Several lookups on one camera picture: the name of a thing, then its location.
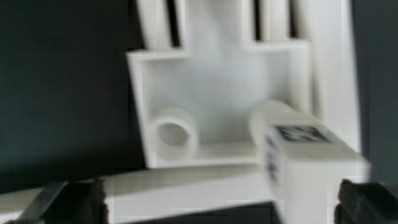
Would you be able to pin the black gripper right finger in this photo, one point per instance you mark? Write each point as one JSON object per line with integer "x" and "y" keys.
{"x": 369, "y": 203}

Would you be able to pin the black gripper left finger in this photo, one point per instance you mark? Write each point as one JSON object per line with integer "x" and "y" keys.
{"x": 68, "y": 204}

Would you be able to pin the white chair leg with tag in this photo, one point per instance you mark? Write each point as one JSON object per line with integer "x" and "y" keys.
{"x": 308, "y": 160}

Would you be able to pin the white chair seat part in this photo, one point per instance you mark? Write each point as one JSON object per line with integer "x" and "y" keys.
{"x": 221, "y": 64}

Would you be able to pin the white U-shaped frame fence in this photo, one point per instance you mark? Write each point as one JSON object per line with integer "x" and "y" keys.
{"x": 171, "y": 191}

